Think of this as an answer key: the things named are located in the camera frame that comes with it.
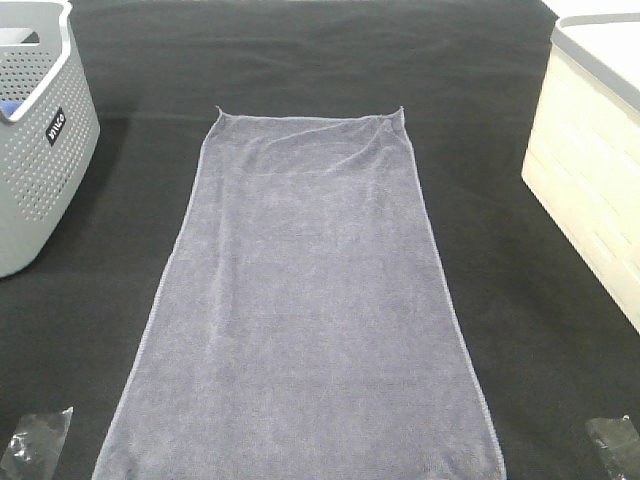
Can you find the cream storage box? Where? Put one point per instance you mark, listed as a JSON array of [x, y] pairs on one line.
[[582, 158]]

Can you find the clear tape strip right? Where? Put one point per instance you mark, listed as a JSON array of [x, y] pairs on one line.
[[617, 443]]

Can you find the clear tape strip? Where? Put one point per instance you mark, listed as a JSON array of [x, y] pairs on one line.
[[35, 447], [617, 443]]

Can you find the black table mat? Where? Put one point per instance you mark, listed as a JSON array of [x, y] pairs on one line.
[[550, 347]]

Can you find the grey perforated laundry basket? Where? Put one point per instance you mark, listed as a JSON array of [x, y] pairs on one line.
[[48, 142]]

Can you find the blue towel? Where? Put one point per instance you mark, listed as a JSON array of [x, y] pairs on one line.
[[8, 107]]

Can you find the grey purple towel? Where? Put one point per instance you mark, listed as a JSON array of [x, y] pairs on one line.
[[302, 327]]

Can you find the clear tape strip left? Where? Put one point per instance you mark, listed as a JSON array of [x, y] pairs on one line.
[[35, 447]]

